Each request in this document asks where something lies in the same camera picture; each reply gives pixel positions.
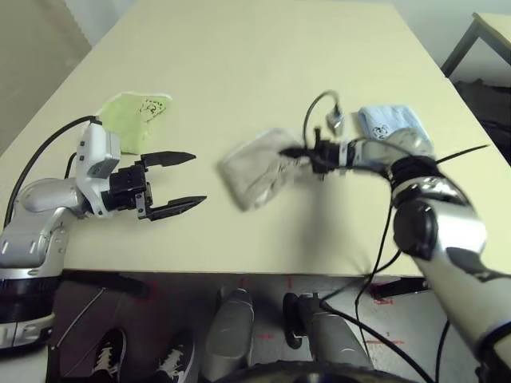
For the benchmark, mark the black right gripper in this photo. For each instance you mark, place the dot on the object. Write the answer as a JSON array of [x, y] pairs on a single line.
[[325, 153]]

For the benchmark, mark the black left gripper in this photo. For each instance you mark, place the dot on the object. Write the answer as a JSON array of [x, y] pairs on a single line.
[[127, 187]]

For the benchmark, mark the beige towel with white edging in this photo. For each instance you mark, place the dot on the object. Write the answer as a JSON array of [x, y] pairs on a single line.
[[263, 171]]

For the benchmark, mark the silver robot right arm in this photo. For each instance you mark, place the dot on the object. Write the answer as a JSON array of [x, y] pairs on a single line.
[[431, 207]]

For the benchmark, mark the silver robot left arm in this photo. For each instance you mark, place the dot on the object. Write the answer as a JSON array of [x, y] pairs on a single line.
[[36, 239]]

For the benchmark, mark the green folded towel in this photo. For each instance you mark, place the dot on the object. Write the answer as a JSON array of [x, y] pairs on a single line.
[[131, 119]]

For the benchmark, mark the blue folded towel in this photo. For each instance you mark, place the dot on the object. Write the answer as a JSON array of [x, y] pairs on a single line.
[[391, 123]]

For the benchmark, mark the black table foot bar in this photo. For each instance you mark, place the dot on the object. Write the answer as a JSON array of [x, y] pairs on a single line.
[[116, 283], [403, 287]]

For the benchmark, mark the grey robot left leg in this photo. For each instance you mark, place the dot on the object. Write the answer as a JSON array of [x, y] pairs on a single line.
[[229, 331]]

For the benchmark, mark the grey robot leg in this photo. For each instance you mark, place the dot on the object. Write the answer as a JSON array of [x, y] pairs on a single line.
[[229, 331], [327, 331]]

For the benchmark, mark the beige curtain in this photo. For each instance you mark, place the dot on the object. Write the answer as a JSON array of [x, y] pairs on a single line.
[[36, 72]]

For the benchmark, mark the grey robot right leg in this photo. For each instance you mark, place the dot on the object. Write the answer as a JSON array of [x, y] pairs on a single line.
[[327, 331]]

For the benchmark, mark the red floor tape strip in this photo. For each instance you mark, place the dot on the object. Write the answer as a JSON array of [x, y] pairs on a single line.
[[383, 342]]

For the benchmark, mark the black robot torso rim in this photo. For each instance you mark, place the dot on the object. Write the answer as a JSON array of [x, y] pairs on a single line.
[[311, 373]]

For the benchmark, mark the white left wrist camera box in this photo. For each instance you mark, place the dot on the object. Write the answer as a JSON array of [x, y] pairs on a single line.
[[96, 167]]

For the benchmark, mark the beige side table black frame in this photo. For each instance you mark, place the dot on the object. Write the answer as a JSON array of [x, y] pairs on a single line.
[[483, 36]]

